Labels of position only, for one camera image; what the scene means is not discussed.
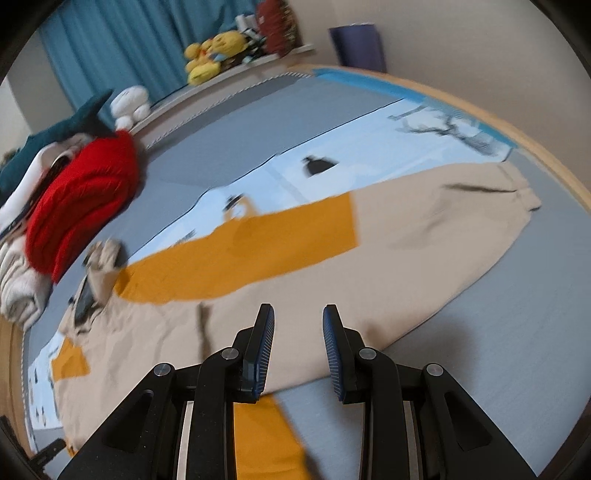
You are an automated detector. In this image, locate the yellow plush toy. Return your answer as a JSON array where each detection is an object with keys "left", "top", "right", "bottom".
[
  {"left": 210, "top": 31, "right": 249, "bottom": 61},
  {"left": 185, "top": 41, "right": 223, "bottom": 86}
]

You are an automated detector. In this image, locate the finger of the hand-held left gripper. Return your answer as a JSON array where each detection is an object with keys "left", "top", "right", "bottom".
[{"left": 73, "top": 277, "right": 99, "bottom": 326}]

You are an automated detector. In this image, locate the white folded blanket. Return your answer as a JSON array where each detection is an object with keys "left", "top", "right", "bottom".
[{"left": 0, "top": 143, "right": 61, "bottom": 330}]

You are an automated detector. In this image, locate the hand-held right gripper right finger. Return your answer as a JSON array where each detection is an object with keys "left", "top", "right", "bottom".
[{"left": 322, "top": 304, "right": 539, "bottom": 480}]

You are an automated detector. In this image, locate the white plush toy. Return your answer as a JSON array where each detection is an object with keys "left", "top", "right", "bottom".
[{"left": 110, "top": 85, "right": 152, "bottom": 130}]

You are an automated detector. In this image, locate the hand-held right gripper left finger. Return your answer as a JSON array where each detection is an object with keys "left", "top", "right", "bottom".
[{"left": 58, "top": 303, "right": 276, "bottom": 480}]

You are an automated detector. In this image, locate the dark red bag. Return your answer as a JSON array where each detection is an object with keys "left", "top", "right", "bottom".
[{"left": 256, "top": 0, "right": 301, "bottom": 54}]

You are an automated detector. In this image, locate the black object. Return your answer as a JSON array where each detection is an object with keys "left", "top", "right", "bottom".
[{"left": 0, "top": 415, "right": 66, "bottom": 468}]

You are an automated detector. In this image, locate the purple box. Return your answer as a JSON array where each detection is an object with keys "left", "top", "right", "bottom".
[{"left": 329, "top": 25, "right": 387, "bottom": 73}]

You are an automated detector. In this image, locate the white window ledge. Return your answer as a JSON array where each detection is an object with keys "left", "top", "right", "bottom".
[{"left": 139, "top": 44, "right": 317, "bottom": 116}]

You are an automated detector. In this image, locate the teal plush toy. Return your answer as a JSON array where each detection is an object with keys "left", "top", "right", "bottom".
[{"left": 0, "top": 89, "right": 116, "bottom": 195}]

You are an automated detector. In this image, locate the red folded blanket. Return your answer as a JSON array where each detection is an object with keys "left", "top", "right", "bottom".
[{"left": 25, "top": 130, "right": 141, "bottom": 283}]

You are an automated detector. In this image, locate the blue curtain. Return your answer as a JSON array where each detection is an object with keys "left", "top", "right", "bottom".
[{"left": 37, "top": 0, "right": 264, "bottom": 116}]

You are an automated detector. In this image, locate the small white toy figure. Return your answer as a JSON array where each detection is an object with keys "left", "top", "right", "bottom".
[{"left": 233, "top": 14, "right": 269, "bottom": 63}]

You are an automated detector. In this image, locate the wooden bed frame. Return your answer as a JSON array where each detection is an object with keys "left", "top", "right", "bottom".
[{"left": 0, "top": 62, "right": 591, "bottom": 462}]

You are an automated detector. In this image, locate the beige and orange bed sheet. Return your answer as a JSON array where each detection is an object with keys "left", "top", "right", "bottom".
[{"left": 51, "top": 161, "right": 543, "bottom": 480}]

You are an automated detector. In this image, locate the light blue printed blanket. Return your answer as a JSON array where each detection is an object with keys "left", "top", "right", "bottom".
[{"left": 28, "top": 67, "right": 518, "bottom": 444}]

